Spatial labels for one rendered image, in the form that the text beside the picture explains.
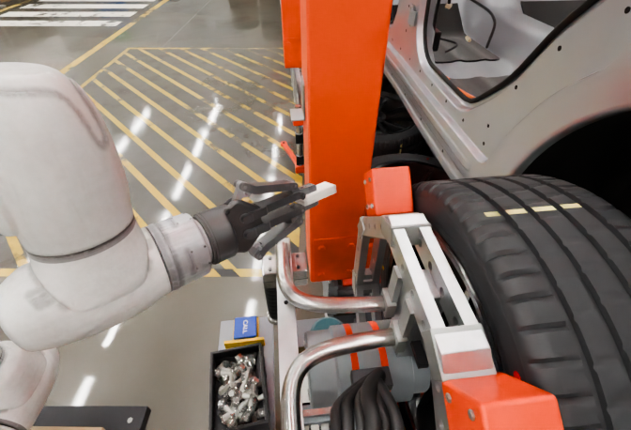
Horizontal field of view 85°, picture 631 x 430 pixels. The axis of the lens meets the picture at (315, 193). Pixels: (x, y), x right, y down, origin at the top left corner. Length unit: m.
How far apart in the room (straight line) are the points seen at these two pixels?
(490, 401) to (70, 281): 0.41
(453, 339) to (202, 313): 1.49
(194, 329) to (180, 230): 1.36
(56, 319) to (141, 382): 1.34
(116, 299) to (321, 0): 0.57
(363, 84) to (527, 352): 0.55
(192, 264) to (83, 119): 0.20
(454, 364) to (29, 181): 0.45
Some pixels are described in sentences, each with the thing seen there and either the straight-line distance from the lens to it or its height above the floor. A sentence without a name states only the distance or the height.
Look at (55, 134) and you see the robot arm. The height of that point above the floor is 1.36.
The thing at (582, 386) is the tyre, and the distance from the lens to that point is 0.48.
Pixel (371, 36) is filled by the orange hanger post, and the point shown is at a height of 1.31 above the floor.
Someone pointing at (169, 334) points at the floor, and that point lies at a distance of 1.82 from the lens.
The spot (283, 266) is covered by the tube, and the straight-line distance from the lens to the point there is 0.63.
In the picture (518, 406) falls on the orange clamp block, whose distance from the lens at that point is 0.41.
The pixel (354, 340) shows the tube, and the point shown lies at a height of 1.01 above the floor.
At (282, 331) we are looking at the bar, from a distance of 0.60.
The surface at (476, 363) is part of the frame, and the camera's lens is 0.47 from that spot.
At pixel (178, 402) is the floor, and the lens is 1.68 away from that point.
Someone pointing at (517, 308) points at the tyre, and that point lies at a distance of 0.47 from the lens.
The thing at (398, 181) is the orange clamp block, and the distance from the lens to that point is 0.66.
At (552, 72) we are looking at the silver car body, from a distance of 0.96.
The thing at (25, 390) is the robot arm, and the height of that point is 0.60.
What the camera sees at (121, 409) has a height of 0.30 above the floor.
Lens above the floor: 1.51
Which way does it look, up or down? 41 degrees down
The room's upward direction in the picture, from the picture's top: straight up
